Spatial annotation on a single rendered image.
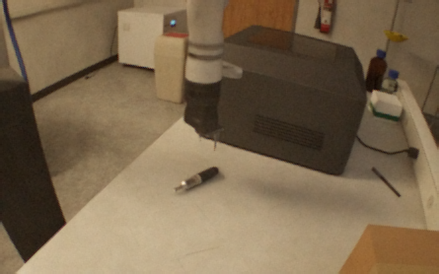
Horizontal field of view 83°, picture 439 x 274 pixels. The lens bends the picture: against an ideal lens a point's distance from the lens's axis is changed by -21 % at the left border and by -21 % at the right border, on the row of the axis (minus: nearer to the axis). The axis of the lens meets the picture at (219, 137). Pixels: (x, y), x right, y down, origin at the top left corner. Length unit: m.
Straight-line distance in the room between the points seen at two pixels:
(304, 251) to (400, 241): 0.23
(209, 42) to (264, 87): 0.28
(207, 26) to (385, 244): 0.49
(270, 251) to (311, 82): 0.42
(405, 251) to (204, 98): 0.48
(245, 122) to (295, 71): 0.21
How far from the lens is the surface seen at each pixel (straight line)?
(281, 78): 0.81
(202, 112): 0.64
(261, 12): 3.90
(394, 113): 1.38
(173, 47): 2.97
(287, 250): 0.67
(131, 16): 3.96
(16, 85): 0.97
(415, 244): 0.58
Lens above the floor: 1.42
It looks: 32 degrees down
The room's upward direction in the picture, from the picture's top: 5 degrees clockwise
